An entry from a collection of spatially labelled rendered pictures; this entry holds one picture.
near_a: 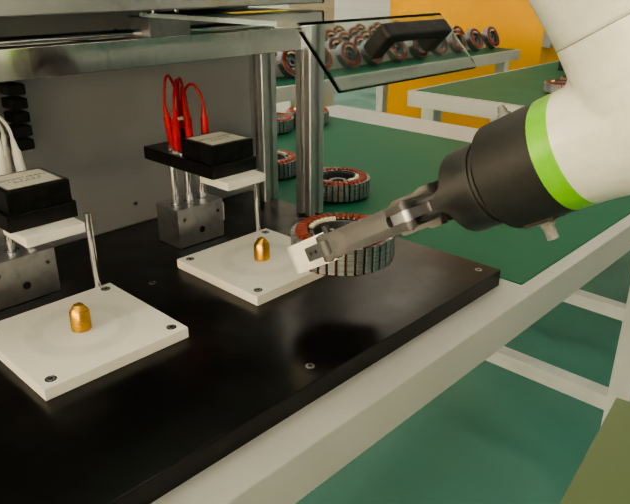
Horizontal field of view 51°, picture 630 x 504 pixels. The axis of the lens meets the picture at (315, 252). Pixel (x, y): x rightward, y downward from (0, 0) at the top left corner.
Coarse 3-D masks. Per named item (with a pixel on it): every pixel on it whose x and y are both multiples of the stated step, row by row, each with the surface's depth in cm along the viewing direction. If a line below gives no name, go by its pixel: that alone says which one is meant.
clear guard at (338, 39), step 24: (264, 24) 65; (288, 24) 63; (312, 24) 63; (336, 24) 65; (360, 24) 68; (312, 48) 62; (336, 48) 63; (360, 48) 66; (408, 48) 70; (456, 48) 76; (336, 72) 62; (360, 72) 64; (384, 72) 66; (408, 72) 68; (432, 72) 71
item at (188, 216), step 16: (160, 208) 88; (176, 208) 86; (192, 208) 87; (208, 208) 89; (160, 224) 89; (176, 224) 86; (192, 224) 88; (208, 224) 90; (176, 240) 87; (192, 240) 88
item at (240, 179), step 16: (160, 144) 88; (192, 144) 80; (208, 144) 78; (224, 144) 78; (240, 144) 80; (160, 160) 85; (176, 160) 82; (192, 160) 80; (208, 160) 78; (224, 160) 79; (240, 160) 81; (176, 176) 86; (208, 176) 79; (224, 176) 79; (240, 176) 80; (256, 176) 80; (176, 192) 87; (192, 192) 89
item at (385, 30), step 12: (384, 24) 63; (396, 24) 64; (408, 24) 66; (420, 24) 67; (432, 24) 68; (444, 24) 70; (372, 36) 64; (384, 36) 63; (396, 36) 64; (408, 36) 65; (420, 36) 67; (432, 36) 68; (444, 36) 70; (372, 48) 65; (384, 48) 64; (432, 48) 72
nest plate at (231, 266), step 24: (240, 240) 87; (288, 240) 87; (192, 264) 80; (216, 264) 80; (240, 264) 80; (264, 264) 80; (288, 264) 80; (240, 288) 74; (264, 288) 74; (288, 288) 75
